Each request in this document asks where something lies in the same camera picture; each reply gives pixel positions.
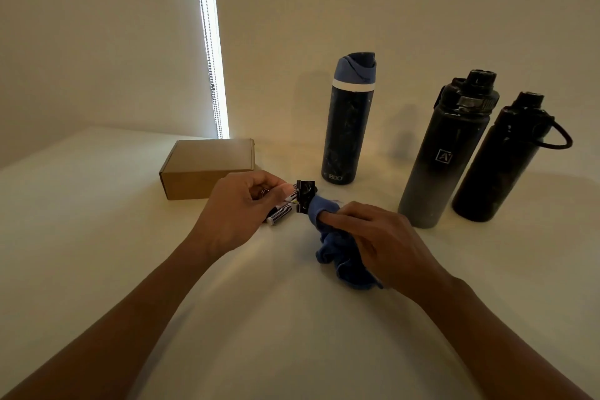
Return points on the person's left hand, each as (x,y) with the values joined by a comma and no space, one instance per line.
(234,217)

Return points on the person's right hand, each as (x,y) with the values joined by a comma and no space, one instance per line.
(394,254)

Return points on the black white striped marker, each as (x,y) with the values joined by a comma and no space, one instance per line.
(291,198)
(281,215)

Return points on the blue cloth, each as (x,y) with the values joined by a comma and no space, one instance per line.
(342,259)

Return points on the brown paper box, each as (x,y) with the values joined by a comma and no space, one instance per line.
(206,165)

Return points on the black binder clip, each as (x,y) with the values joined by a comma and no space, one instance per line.
(307,193)

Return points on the black grey gradient bottle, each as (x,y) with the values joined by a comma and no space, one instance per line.
(440,165)

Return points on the navy bottle with blue lid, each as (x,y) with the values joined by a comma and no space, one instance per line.
(347,132)

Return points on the person's left forearm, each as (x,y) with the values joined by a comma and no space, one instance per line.
(103,334)

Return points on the person's right forearm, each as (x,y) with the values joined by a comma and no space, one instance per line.
(506,353)

